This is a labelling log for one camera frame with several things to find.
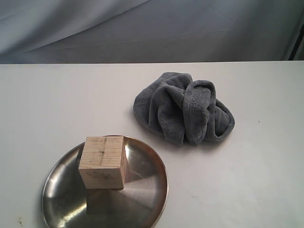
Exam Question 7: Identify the light wooden cube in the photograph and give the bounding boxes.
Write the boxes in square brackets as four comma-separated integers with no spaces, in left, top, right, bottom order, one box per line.
[78,136,128,190]

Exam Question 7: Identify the black metal stand pole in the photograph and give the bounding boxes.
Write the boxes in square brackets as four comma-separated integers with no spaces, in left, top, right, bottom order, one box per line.
[288,9,304,61]

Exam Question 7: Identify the round stainless steel plate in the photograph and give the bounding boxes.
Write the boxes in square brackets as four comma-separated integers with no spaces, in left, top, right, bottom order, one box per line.
[40,137,169,228]

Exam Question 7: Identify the grey backdrop cloth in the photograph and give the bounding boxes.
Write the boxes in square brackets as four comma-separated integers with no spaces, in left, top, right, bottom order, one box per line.
[0,0,304,64]

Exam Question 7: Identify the grey fleece cloth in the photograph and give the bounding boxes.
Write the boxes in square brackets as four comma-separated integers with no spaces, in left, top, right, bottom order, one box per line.
[133,72,235,146]

